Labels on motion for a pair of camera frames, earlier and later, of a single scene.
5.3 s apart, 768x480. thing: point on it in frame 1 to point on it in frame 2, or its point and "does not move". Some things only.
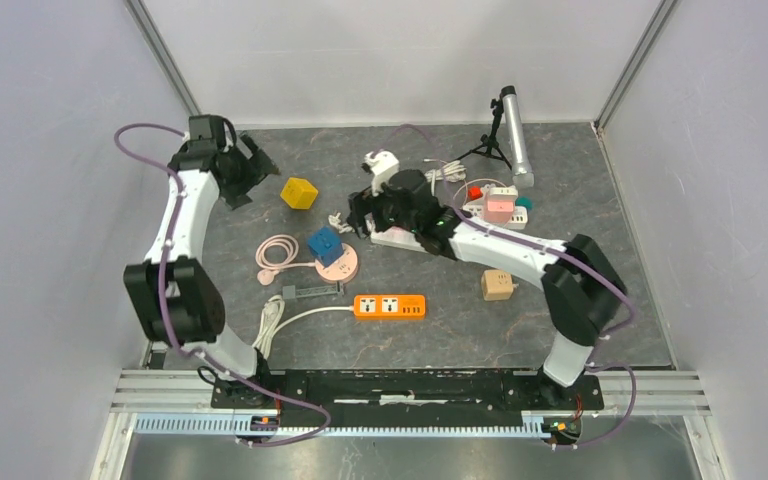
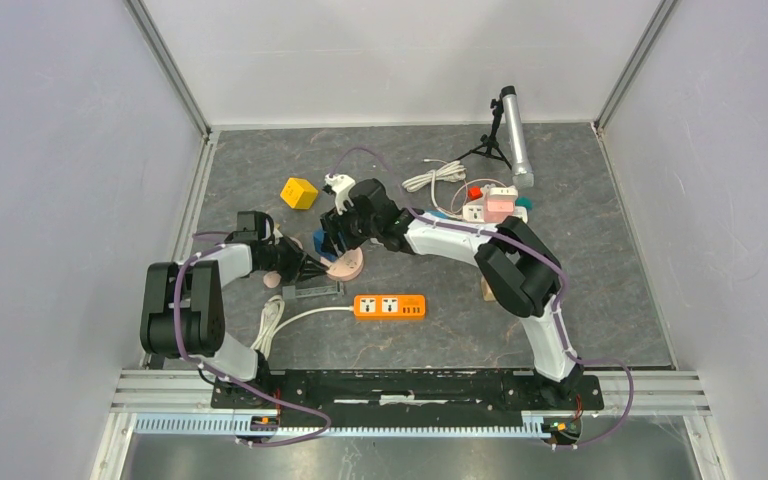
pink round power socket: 343,269 does not move
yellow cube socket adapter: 299,192 does not move
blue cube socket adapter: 327,245 does not move
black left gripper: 257,168 to 302,267
